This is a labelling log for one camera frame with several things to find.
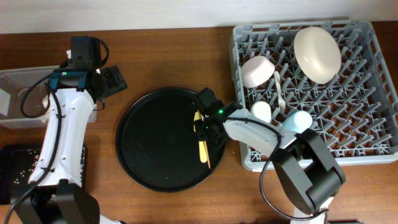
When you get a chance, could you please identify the wooden chopstick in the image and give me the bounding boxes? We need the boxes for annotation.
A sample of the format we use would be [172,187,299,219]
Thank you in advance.
[203,141,211,169]

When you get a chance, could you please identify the cream cup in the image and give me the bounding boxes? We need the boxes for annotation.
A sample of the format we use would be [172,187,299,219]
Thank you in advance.
[250,101,272,123]

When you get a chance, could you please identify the white tissue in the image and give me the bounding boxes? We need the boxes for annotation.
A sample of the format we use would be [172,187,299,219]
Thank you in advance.
[42,95,50,111]

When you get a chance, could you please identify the small pink bowl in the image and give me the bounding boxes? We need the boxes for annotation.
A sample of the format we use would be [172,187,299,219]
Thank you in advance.
[241,55,275,88]

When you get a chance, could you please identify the white plastic fork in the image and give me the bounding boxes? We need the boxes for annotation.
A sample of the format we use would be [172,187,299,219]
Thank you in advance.
[274,70,285,114]

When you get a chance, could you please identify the light blue cup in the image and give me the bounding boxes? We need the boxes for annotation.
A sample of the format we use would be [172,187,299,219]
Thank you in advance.
[282,111,313,133]

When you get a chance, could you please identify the large beige plate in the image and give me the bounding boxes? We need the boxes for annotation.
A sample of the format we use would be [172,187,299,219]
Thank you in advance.
[294,27,341,85]

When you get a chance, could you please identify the grey dishwasher rack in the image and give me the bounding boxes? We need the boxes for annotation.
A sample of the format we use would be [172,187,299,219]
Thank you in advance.
[229,21,397,166]

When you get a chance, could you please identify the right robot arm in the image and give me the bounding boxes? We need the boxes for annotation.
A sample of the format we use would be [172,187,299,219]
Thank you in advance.
[194,100,346,222]

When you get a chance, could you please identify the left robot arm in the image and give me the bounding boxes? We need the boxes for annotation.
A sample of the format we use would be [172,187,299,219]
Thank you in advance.
[9,66,113,223]

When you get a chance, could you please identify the yellow plastic knife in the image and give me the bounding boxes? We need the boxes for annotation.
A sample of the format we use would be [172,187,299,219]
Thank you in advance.
[193,111,208,163]

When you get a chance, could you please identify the round black tray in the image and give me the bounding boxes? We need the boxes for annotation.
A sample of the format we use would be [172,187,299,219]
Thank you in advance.
[116,87,226,192]

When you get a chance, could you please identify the clear plastic bin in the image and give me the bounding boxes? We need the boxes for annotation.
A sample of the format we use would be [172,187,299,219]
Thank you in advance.
[1,65,84,129]

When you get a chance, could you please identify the white label on bin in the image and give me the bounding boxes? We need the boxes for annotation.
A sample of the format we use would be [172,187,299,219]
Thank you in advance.
[0,89,11,116]

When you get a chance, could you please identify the black rectangular bin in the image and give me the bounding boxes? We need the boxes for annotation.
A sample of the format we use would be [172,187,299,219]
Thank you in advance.
[0,143,88,205]

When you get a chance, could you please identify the spilled rice grains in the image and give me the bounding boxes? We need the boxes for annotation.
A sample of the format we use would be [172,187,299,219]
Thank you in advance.
[14,149,86,184]

